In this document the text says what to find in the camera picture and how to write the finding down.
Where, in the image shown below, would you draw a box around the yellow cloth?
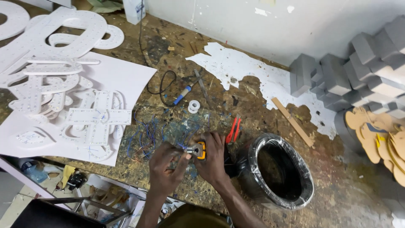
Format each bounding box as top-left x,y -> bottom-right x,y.
61,165 -> 77,188

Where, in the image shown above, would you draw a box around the black seat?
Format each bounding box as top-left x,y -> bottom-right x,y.
10,199 -> 107,228

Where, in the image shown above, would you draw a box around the person's olive trousers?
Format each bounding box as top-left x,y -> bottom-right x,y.
158,204 -> 233,228

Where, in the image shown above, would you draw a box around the red utility knife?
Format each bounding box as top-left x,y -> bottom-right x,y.
225,115 -> 242,145

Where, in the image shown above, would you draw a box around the clear plastic bottle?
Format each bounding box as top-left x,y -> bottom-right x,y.
22,161 -> 49,184

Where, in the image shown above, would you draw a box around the white board sheet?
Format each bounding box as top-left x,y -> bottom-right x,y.
0,52 -> 158,167

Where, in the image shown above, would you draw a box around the person's right hand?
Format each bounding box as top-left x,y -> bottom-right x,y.
191,131 -> 231,189

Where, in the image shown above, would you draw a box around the blue handled soldering iron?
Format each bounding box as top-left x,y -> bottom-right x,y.
173,79 -> 200,106

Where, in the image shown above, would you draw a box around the pile of white sign letters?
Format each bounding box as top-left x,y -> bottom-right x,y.
0,0 -> 133,163

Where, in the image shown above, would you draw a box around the black power cord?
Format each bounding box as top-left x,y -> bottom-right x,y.
139,0 -> 178,107

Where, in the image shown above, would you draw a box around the white box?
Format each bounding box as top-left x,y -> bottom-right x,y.
122,0 -> 147,25

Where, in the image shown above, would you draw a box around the scatter of blue wire pieces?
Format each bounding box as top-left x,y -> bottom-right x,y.
126,109 -> 212,159

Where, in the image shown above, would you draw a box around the yellow black wire stripper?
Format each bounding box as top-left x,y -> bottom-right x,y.
186,141 -> 207,161

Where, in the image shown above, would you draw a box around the flat wooden strip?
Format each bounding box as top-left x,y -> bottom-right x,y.
271,97 -> 315,148

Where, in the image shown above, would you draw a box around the metal frame stool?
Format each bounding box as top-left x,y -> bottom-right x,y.
40,196 -> 135,228

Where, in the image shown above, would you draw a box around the person's left hand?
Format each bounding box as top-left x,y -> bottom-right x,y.
148,141 -> 192,196

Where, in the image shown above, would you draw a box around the pile of wooden cutout shapes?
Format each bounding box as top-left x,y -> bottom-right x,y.
344,106 -> 405,188

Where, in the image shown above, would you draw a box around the thin metal strip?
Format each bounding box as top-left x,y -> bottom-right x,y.
193,69 -> 214,107

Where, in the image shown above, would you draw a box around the black cable coil in plastic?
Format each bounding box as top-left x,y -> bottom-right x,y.
236,133 -> 315,211

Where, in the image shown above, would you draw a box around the grey foam roll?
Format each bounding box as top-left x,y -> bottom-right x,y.
333,109 -> 365,154

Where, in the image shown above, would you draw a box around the stack of grey foam blocks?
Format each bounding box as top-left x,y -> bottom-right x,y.
289,15 -> 405,120

